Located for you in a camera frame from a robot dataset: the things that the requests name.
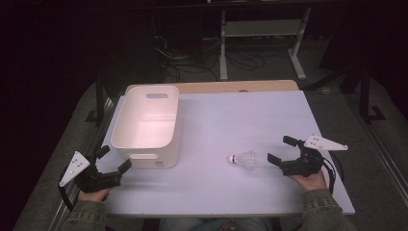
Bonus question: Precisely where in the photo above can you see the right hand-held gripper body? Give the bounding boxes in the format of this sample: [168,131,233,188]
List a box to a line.
[278,134,349,178]

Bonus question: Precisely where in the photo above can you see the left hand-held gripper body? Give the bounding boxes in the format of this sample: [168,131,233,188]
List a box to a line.
[59,151,123,193]

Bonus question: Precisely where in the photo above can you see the white shuttlecock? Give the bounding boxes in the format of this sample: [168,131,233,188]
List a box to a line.
[227,149,258,171]

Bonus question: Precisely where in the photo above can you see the white plastic bin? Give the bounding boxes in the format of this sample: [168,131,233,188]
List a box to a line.
[110,85,181,169]

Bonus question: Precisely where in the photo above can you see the person's left hand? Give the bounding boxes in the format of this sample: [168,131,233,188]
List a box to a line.
[78,188,112,204]

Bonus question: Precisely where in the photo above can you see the person's right hand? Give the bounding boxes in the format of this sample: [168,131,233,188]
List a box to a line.
[290,169,328,193]

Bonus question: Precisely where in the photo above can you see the black metal stand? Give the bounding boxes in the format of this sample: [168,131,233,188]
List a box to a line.
[358,65,387,124]
[84,68,109,126]

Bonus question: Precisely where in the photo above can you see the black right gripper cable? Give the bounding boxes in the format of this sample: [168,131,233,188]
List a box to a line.
[321,151,344,195]

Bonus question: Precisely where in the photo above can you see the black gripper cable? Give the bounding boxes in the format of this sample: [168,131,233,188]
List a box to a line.
[58,172,77,213]
[321,151,344,195]

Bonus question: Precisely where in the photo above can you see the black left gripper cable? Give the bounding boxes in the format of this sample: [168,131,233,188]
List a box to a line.
[58,172,77,213]

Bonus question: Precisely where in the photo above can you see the white metal desk frame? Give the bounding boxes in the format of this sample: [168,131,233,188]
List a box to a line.
[218,7,313,82]

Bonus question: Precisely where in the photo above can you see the black floor cables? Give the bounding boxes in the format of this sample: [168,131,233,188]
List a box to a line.
[152,34,277,83]

